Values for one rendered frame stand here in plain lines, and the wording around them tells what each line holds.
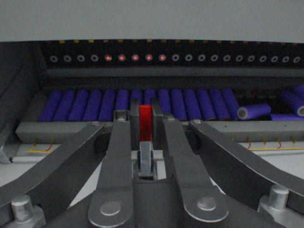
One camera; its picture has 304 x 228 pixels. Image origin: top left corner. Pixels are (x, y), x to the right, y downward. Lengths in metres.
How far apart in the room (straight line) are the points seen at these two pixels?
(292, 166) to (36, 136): 0.32
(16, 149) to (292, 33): 0.31
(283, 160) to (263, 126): 0.05
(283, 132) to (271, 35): 0.15
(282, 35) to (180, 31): 0.08
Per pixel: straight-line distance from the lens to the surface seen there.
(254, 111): 0.29
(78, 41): 0.31
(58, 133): 0.26
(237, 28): 0.18
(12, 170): 0.29
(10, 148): 0.29
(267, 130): 0.29
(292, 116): 0.34
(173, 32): 0.16
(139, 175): 0.22
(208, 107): 0.29
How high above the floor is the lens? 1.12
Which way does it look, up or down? 25 degrees down
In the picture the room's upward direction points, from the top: 1 degrees clockwise
